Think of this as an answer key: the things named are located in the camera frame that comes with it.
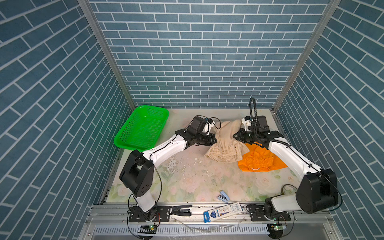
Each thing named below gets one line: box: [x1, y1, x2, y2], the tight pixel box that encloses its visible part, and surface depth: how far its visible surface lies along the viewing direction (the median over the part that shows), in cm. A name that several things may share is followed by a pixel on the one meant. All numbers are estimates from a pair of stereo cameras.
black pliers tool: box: [170, 205, 193, 217], surface depth 75 cm
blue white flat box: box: [203, 202, 244, 224], surface depth 75 cm
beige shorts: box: [204, 119, 250, 163], surface depth 83 cm
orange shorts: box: [237, 142, 289, 172], surface depth 90 cm
